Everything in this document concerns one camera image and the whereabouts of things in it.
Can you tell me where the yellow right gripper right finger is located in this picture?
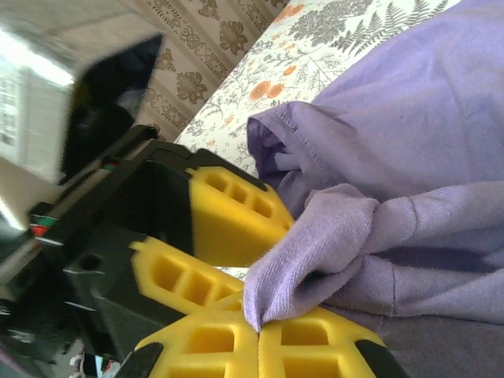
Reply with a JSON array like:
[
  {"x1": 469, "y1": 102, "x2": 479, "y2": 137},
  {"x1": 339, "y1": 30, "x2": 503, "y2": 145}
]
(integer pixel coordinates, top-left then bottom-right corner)
[{"x1": 258, "y1": 305, "x2": 410, "y2": 378}]

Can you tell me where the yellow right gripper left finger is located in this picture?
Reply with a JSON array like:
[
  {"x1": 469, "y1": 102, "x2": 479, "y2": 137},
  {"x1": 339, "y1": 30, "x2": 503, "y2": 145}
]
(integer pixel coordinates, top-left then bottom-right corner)
[{"x1": 117, "y1": 306, "x2": 260, "y2": 378}]

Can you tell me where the purple t-shirt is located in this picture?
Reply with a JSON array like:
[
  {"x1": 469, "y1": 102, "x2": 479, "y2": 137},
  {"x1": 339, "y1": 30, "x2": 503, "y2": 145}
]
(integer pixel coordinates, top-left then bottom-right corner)
[{"x1": 243, "y1": 0, "x2": 504, "y2": 378}]

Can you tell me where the floral tablecloth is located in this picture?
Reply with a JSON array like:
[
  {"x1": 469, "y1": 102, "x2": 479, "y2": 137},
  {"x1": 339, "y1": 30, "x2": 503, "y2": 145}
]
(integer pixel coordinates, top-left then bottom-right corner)
[{"x1": 172, "y1": 0, "x2": 461, "y2": 178}]

